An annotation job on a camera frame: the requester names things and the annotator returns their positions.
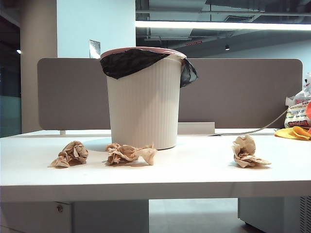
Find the long ceiling light strip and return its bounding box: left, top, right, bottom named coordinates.
left=135, top=20, right=311, bottom=31

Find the white drawer cabinet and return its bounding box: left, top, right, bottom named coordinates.
left=0, top=200, right=149, bottom=233

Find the white partition bracket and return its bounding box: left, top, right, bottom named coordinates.
left=178, top=122, right=216, bottom=135

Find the black trash bag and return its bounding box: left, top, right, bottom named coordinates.
left=99, top=48, right=199, bottom=88

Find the printed plastic bag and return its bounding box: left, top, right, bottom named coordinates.
left=284, top=71, right=311, bottom=129

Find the white ribbed trash can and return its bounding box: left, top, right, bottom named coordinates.
left=106, top=54, right=183, bottom=150

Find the orange object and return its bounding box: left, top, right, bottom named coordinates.
left=306, top=100, right=311, bottom=133

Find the white cabinet with vent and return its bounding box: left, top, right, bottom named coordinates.
left=237, top=196, right=311, bottom=233

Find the metal wall plate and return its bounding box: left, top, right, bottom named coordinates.
left=88, top=39, right=101, bottom=59

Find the grey cable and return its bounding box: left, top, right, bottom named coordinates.
left=208, top=108, right=289, bottom=136

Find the beige round column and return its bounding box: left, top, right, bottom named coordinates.
left=19, top=0, right=58, bottom=133

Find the yellow cloth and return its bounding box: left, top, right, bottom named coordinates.
left=274, top=125, right=311, bottom=141

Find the pink trash can rim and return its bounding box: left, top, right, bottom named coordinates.
left=100, top=46, right=187, bottom=59

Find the wide brown paper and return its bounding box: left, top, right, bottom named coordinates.
left=104, top=143, right=158, bottom=166

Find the grey desk partition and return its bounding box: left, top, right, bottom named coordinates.
left=37, top=57, right=304, bottom=131

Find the small brown paper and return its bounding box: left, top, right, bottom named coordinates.
left=47, top=140, right=89, bottom=168

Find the ceiling air vent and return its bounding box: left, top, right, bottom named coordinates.
left=225, top=15, right=255, bottom=23

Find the tall brown paper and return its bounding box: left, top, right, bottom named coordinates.
left=230, top=134, right=272, bottom=169

